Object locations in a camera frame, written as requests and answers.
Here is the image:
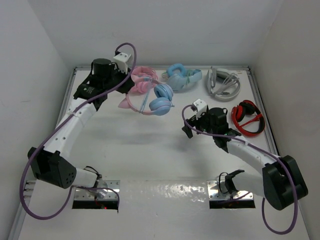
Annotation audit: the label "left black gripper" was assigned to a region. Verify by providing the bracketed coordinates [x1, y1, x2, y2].
[102, 64, 133, 94]

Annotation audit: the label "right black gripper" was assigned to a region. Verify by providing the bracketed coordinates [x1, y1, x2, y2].
[182, 109, 217, 138]

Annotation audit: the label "blue pink cat-ear headphones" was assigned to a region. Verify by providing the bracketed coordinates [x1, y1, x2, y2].
[118, 75, 174, 116]

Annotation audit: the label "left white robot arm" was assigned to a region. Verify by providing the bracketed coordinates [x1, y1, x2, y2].
[28, 54, 134, 189]

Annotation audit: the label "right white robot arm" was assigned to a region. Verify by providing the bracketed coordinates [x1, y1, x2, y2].
[182, 104, 309, 211]

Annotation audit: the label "red black headphones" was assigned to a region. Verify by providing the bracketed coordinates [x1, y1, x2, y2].
[230, 100, 266, 138]

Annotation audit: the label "grey white headphones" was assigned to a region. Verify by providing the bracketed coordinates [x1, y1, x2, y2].
[205, 66, 242, 102]

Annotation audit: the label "pink gaming headphones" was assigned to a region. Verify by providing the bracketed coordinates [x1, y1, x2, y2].
[130, 66, 158, 94]

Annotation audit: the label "light blue headphones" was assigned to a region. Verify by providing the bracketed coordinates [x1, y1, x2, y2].
[161, 63, 203, 91]

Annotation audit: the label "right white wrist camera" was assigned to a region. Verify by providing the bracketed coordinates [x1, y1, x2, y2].
[191, 98, 208, 120]

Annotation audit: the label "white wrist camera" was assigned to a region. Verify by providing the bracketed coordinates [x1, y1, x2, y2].
[113, 52, 133, 74]
[191, 98, 208, 120]

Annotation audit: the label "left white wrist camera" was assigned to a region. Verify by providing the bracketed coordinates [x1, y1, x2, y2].
[113, 52, 133, 74]

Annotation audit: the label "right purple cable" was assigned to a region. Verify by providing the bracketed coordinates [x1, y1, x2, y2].
[181, 104, 300, 235]

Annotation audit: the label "purple cable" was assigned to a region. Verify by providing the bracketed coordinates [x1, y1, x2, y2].
[181, 104, 300, 235]
[19, 42, 138, 220]

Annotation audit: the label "aluminium table edge rail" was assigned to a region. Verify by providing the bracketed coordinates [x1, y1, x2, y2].
[9, 65, 301, 240]

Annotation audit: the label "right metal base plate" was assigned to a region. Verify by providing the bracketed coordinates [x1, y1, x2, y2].
[207, 180, 254, 202]

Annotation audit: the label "metal base plate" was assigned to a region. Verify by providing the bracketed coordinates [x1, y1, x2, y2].
[207, 180, 254, 202]
[73, 179, 120, 202]

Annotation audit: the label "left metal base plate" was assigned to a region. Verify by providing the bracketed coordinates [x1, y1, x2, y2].
[73, 179, 120, 202]

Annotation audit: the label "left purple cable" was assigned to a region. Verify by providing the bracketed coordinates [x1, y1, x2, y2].
[19, 42, 138, 220]

